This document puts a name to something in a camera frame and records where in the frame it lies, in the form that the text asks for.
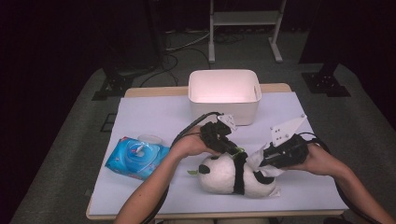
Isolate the blue wet wipes pack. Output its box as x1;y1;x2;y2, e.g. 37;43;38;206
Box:
105;133;172;181

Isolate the black floor hatch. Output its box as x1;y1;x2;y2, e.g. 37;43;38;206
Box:
100;113;118;133

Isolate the person's left hand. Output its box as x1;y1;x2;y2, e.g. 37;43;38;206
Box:
169;125;220;160

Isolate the person's right hand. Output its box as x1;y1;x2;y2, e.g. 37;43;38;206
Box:
284;143;340;179

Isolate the left hand-held gripper cable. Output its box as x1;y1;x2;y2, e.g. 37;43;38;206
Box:
148;111;222;224

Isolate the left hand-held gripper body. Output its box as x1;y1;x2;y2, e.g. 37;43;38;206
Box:
199;114;238;153

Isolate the black stand base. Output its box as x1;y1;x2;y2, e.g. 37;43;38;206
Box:
92;66;138;101
301;63;351;98

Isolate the black floor cable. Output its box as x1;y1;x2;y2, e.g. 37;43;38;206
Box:
139;48;212;88

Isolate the white wet wipe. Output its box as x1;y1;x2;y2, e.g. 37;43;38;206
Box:
246;143;284;178

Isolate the black cable bundle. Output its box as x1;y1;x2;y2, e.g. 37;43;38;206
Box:
214;31;248;45

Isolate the light wooden table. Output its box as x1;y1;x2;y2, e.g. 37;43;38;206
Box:
86;82;345;220

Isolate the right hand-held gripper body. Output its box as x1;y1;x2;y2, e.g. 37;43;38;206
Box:
260;114;310;169

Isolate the white metal stand frame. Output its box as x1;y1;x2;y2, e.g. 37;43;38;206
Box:
207;0;288;64

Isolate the grey floor cable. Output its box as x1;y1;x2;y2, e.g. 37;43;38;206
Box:
164;29;213;52

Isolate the panda plush toy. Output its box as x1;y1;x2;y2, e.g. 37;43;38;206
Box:
187;150;282;199

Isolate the white plastic storage box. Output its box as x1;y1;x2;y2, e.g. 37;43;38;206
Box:
188;68;262;127

